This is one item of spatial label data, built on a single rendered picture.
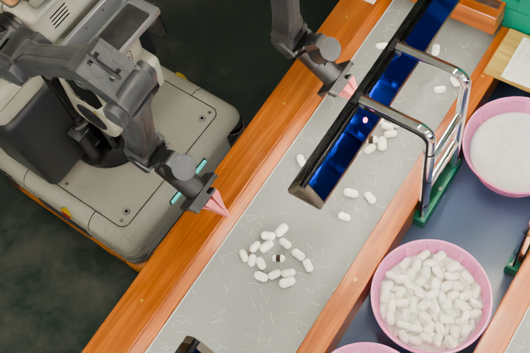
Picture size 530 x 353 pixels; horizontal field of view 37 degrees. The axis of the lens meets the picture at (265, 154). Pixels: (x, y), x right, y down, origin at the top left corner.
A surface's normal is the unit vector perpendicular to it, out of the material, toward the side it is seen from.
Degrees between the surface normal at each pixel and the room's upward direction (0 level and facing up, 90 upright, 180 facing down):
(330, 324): 0
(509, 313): 0
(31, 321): 0
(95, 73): 35
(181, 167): 41
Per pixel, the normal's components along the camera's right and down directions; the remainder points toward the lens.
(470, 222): -0.14, -0.46
